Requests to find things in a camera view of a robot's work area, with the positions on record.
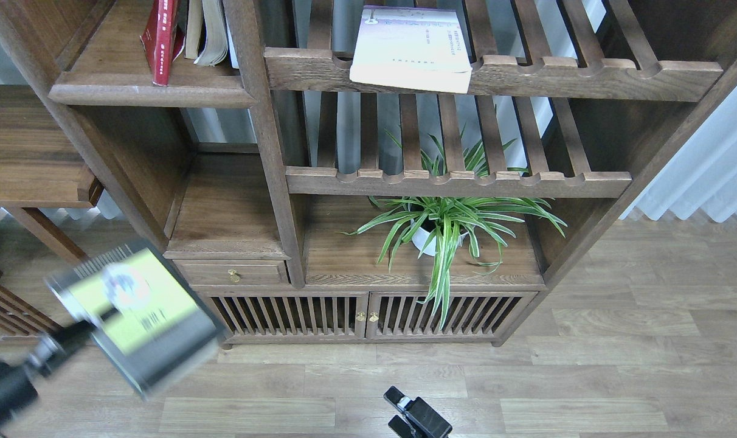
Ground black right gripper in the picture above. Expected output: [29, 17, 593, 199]
[384, 386, 454, 437]

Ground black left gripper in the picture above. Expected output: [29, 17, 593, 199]
[0, 307, 119, 435]

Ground green and black book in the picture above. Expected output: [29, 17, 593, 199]
[45, 239, 227, 399]

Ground red cover book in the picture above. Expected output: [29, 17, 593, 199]
[140, 1, 184, 86]

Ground white pale cover book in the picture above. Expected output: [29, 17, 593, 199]
[349, 5, 473, 94]

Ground brass cabinet door knobs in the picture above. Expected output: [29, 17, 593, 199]
[355, 311, 379, 322]

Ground brass drawer knob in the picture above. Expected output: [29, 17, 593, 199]
[227, 269, 241, 283]

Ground white plant pot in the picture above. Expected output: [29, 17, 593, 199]
[410, 210, 468, 259]

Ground green spider plant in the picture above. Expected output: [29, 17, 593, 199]
[342, 131, 567, 329]

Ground dark wooden bookshelf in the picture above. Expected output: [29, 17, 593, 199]
[0, 1, 737, 346]

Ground worn grey upright book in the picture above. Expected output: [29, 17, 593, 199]
[189, 1, 229, 66]

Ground beige upright book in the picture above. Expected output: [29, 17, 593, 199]
[183, 0, 204, 61]

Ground white curtain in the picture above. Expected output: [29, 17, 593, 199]
[620, 85, 737, 223]

